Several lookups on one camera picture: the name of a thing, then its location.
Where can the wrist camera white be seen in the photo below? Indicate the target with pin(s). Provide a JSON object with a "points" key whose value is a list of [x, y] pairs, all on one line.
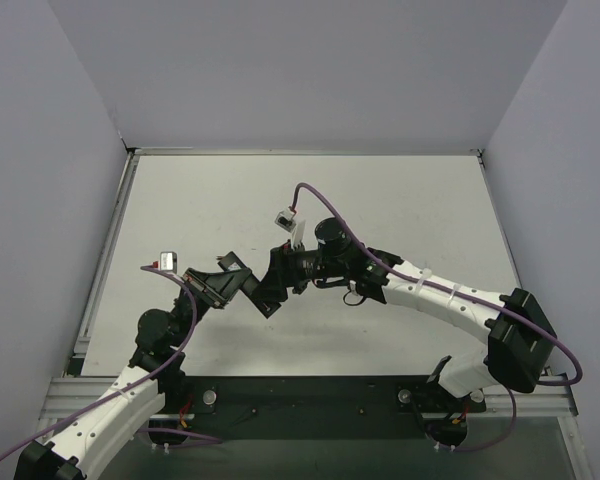
{"points": [[286, 219], [167, 262]]}

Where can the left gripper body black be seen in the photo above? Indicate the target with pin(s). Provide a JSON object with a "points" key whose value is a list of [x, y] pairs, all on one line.
{"points": [[202, 288]]}

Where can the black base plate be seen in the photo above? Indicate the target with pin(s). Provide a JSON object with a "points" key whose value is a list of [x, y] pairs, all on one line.
{"points": [[310, 407]]}

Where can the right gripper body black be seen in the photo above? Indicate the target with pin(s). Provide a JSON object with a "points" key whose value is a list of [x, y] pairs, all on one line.
{"points": [[280, 265]]}

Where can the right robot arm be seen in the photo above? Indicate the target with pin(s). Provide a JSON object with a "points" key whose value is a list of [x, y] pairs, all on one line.
{"points": [[515, 334]]}

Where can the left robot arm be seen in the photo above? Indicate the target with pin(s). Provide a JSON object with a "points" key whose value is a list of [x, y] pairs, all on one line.
{"points": [[91, 437]]}

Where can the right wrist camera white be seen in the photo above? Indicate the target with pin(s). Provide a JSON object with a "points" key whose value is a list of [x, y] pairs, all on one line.
{"points": [[286, 219]]}

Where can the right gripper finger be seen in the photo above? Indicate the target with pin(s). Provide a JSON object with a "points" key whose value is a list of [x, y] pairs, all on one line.
{"points": [[267, 306], [272, 286]]}

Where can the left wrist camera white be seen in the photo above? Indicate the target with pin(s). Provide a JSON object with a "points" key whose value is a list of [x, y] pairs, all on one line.
{"points": [[167, 262]]}

